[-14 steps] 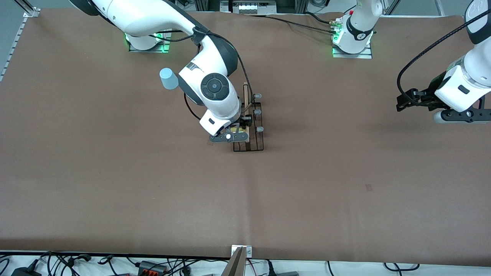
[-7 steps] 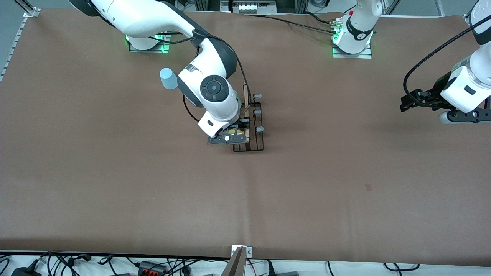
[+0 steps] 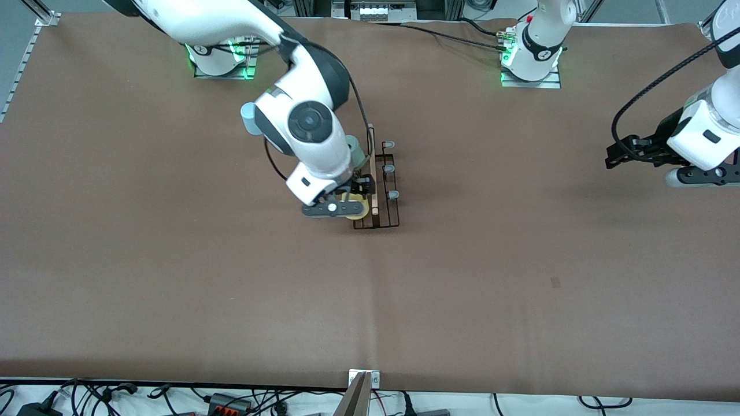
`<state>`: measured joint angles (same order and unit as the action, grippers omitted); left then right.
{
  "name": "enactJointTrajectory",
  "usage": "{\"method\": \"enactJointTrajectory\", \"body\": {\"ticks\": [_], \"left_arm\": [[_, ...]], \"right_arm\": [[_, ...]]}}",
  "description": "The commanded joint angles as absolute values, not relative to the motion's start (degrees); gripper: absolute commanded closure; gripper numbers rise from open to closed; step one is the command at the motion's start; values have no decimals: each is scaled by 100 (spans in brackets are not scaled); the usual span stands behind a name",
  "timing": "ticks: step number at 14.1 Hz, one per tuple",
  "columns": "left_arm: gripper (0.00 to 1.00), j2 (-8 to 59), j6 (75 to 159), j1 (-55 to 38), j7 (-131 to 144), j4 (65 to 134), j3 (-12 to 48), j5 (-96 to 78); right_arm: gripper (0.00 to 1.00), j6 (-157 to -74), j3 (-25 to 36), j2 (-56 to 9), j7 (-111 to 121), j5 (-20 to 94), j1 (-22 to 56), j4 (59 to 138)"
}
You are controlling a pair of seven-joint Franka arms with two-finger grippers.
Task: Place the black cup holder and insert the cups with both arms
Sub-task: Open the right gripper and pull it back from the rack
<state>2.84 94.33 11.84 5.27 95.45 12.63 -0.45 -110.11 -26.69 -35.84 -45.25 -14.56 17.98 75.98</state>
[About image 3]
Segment thin black table cable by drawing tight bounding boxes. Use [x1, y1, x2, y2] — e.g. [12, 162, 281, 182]
[370, 21, 512, 54]

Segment light blue plastic cup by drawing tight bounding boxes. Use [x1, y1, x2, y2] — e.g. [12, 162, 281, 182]
[240, 102, 264, 136]

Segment grey control box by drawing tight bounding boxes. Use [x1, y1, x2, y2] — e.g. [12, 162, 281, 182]
[332, 0, 417, 23]

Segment pale green plastic cup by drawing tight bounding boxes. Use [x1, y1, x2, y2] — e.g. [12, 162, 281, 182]
[345, 134, 367, 169]

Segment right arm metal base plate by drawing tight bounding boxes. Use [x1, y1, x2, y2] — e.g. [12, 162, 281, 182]
[194, 42, 258, 80]

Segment black orange connector block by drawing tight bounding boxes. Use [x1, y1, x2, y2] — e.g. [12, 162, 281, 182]
[208, 393, 253, 415]

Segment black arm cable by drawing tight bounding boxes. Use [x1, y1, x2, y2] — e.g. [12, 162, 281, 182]
[611, 26, 740, 152]
[264, 72, 375, 184]

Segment black looped cable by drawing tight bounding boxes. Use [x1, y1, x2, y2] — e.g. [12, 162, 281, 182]
[578, 395, 632, 409]

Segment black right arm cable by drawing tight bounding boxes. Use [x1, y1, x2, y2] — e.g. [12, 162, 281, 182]
[264, 72, 375, 184]

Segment black wire cup holder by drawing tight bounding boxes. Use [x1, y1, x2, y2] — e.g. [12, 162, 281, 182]
[352, 124, 401, 231]

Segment yellow plastic cup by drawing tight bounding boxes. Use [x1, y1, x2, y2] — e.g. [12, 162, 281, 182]
[337, 194, 371, 221]

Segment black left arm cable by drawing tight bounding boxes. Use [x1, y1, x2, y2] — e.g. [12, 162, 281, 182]
[611, 26, 740, 152]

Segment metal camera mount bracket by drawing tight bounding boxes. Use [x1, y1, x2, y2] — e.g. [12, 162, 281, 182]
[334, 370, 381, 416]

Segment thick black cable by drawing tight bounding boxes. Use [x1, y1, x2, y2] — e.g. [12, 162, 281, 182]
[460, 16, 501, 36]

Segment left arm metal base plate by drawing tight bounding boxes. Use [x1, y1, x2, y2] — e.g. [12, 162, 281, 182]
[501, 64, 562, 89]

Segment aluminium table edge rail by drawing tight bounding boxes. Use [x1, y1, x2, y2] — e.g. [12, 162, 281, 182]
[698, 14, 723, 41]
[0, 10, 62, 123]

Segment black power adapter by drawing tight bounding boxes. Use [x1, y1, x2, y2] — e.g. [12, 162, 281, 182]
[16, 402, 63, 416]

